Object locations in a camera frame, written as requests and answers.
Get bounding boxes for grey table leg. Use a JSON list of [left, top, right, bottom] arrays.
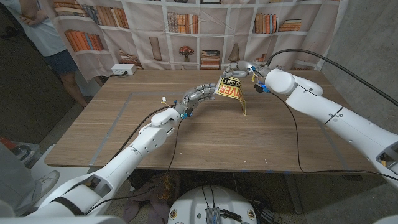
[[284, 173, 304, 215]]

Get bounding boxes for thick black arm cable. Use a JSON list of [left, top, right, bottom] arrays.
[[266, 49, 398, 107], [113, 105, 175, 161]]

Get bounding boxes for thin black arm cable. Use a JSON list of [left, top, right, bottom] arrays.
[[83, 119, 183, 216], [269, 91, 398, 182]]

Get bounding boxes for grey tape outline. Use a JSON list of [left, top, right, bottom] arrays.
[[88, 91, 346, 166]]

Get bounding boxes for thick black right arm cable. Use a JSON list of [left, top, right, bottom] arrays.
[[266, 49, 398, 107]]

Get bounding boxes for standing person in light shirt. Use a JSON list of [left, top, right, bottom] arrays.
[[0, 0, 90, 108]]

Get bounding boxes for printed bookshelf backdrop cloth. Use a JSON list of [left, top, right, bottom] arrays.
[[40, 0, 349, 82]]

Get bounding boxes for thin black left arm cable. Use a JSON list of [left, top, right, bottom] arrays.
[[83, 119, 183, 216]]

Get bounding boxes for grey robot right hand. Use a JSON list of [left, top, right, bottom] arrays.
[[221, 60, 271, 82]]

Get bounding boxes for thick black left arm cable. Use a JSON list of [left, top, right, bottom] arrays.
[[113, 105, 175, 161]]

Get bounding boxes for seated person in grey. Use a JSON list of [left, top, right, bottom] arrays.
[[0, 141, 60, 217]]

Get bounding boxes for clear plastic bag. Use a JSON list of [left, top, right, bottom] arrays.
[[0, 136, 43, 169]]

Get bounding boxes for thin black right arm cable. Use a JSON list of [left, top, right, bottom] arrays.
[[269, 91, 398, 182]]

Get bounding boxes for purple cloth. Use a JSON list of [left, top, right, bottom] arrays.
[[123, 172, 181, 224]]

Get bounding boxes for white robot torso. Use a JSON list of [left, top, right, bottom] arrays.
[[167, 185, 258, 224]]

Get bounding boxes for white power strip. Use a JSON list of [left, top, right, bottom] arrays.
[[111, 63, 137, 76]]

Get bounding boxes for grey finned module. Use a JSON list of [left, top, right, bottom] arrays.
[[205, 207, 221, 224]]

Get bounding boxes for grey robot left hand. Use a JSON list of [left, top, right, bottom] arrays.
[[174, 83, 217, 119]]

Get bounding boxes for yellow new driver bumper sticker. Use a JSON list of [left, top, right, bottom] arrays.
[[214, 76, 248, 116]]

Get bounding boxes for black connector bar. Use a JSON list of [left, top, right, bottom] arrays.
[[219, 208, 242, 223]]

